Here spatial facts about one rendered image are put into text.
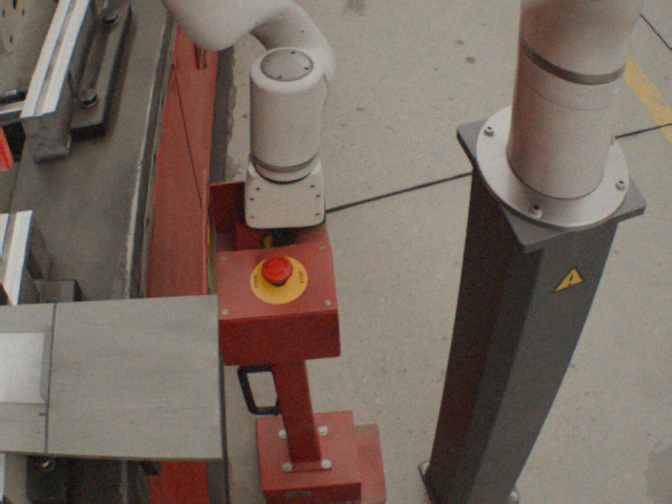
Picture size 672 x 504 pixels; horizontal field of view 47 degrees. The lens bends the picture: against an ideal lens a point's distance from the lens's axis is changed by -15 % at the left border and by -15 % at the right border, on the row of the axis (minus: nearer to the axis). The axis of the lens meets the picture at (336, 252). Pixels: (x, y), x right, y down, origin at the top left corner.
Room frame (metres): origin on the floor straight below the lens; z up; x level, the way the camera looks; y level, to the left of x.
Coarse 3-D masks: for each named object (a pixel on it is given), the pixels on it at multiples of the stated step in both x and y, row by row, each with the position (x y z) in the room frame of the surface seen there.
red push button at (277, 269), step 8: (272, 256) 0.67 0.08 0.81; (280, 256) 0.67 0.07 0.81; (264, 264) 0.66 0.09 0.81; (272, 264) 0.66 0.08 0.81; (280, 264) 0.66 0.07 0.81; (288, 264) 0.66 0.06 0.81; (264, 272) 0.65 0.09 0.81; (272, 272) 0.64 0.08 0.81; (280, 272) 0.64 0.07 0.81; (288, 272) 0.64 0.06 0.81; (272, 280) 0.64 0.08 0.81; (280, 280) 0.63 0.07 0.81
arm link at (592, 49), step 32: (544, 0) 0.56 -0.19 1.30; (576, 0) 0.53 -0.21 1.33; (608, 0) 0.51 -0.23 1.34; (640, 0) 0.52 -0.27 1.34; (544, 32) 0.59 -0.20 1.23; (576, 32) 0.57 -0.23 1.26; (608, 32) 0.56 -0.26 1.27; (544, 64) 0.59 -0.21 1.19; (576, 64) 0.57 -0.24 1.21; (608, 64) 0.57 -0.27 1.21
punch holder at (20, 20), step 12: (0, 0) 0.72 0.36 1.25; (12, 0) 0.75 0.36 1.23; (24, 0) 0.79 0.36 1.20; (0, 12) 0.71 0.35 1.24; (12, 12) 0.74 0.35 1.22; (24, 12) 0.78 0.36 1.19; (0, 24) 0.70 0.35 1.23; (12, 24) 0.73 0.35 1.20; (24, 24) 0.77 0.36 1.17; (0, 36) 0.70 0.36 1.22; (12, 36) 0.72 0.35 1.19; (0, 48) 0.70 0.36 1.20; (12, 48) 0.71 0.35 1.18
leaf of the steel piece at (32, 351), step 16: (0, 336) 0.44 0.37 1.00; (16, 336) 0.44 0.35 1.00; (32, 336) 0.44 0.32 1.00; (48, 336) 0.44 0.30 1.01; (0, 352) 0.42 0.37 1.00; (16, 352) 0.42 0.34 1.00; (32, 352) 0.42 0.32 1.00; (48, 352) 0.42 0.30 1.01; (0, 368) 0.40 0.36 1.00; (16, 368) 0.40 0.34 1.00; (32, 368) 0.40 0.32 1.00; (48, 368) 0.40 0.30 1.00; (0, 384) 0.38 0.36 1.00; (16, 384) 0.38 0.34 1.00; (32, 384) 0.38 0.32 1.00; (48, 384) 0.38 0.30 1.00; (0, 400) 0.36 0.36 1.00; (16, 400) 0.36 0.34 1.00; (32, 400) 0.36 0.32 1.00
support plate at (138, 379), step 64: (0, 320) 0.46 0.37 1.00; (64, 320) 0.46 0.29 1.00; (128, 320) 0.46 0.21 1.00; (192, 320) 0.46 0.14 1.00; (64, 384) 0.39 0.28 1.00; (128, 384) 0.39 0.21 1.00; (192, 384) 0.39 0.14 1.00; (0, 448) 0.31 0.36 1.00; (64, 448) 0.31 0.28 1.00; (128, 448) 0.32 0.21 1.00; (192, 448) 0.32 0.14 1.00
